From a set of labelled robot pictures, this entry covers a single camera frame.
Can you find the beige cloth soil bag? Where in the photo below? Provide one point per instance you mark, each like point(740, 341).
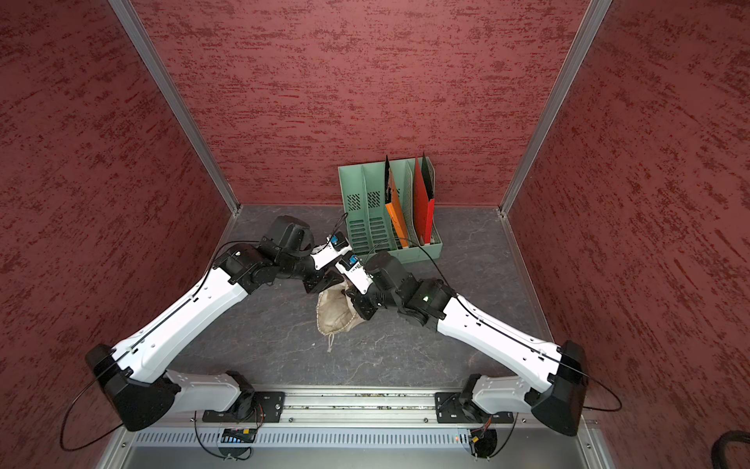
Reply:
point(335, 313)

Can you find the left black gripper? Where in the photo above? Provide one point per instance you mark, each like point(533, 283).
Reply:
point(319, 280)

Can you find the aluminium corner post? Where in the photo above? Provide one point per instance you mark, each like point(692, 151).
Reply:
point(579, 48)
point(136, 32)

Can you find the perforated cable duct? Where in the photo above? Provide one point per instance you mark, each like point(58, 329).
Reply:
point(308, 438)

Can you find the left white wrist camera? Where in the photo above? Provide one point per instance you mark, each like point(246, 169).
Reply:
point(337, 245)

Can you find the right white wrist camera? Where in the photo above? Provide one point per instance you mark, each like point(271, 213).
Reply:
point(352, 269)

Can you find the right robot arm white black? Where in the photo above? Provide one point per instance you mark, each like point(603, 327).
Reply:
point(550, 380)

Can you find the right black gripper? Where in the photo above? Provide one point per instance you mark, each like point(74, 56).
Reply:
point(367, 309)

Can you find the green plastic file organizer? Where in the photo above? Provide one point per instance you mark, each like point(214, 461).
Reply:
point(369, 225)

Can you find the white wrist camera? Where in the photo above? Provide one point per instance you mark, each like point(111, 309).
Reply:
point(337, 245)
point(352, 269)

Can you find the left aluminium corner post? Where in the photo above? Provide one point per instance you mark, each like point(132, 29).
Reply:
point(136, 32)

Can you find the right aluminium corner post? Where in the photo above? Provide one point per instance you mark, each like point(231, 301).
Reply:
point(579, 48)

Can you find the aluminium mounting rail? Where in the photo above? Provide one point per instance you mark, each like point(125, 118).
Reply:
point(392, 406)

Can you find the orange folder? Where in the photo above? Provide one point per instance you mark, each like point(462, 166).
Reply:
point(393, 205)

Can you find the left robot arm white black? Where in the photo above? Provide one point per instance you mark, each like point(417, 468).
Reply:
point(135, 374)

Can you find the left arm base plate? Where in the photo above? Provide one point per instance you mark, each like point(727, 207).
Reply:
point(259, 408)

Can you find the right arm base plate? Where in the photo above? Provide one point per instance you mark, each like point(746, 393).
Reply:
point(451, 410)

